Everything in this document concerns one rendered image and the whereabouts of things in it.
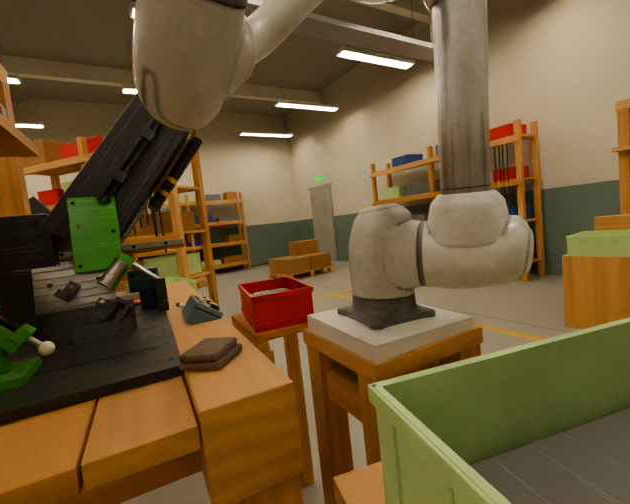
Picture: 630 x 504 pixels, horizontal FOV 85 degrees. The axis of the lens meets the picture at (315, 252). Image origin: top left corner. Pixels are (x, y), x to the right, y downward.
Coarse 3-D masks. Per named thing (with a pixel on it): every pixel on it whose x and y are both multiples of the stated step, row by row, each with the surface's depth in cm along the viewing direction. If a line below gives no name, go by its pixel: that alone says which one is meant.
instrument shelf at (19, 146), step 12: (0, 120) 97; (0, 132) 103; (12, 132) 106; (0, 144) 114; (12, 144) 115; (24, 144) 117; (0, 156) 127; (12, 156) 129; (24, 156) 131; (36, 156) 132
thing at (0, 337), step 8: (0, 320) 65; (8, 320) 66; (0, 328) 66; (16, 328) 66; (24, 328) 66; (32, 328) 68; (0, 336) 64; (8, 336) 66; (16, 336) 65; (24, 336) 66; (0, 344) 64; (8, 344) 64; (16, 344) 65
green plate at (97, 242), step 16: (80, 208) 95; (96, 208) 96; (112, 208) 98; (96, 224) 95; (112, 224) 97; (80, 240) 93; (96, 240) 94; (112, 240) 96; (80, 256) 92; (96, 256) 94; (112, 256) 95; (80, 272) 91
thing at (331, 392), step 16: (320, 352) 89; (464, 352) 79; (480, 352) 82; (320, 368) 89; (336, 368) 91; (320, 384) 90; (336, 384) 86; (352, 384) 81; (320, 400) 91; (336, 400) 87; (352, 400) 80; (368, 400) 71; (320, 416) 93; (336, 416) 92; (368, 416) 72; (320, 432) 94; (336, 432) 92; (368, 432) 73; (320, 448) 96; (336, 448) 92; (368, 448) 74; (320, 464) 97; (336, 464) 92; (352, 464) 95; (368, 464) 74
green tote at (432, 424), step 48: (576, 336) 43; (624, 336) 46; (384, 384) 36; (432, 384) 37; (480, 384) 39; (528, 384) 41; (576, 384) 44; (624, 384) 46; (384, 432) 35; (432, 432) 27; (480, 432) 40; (528, 432) 42; (384, 480) 36; (432, 480) 27; (480, 480) 22
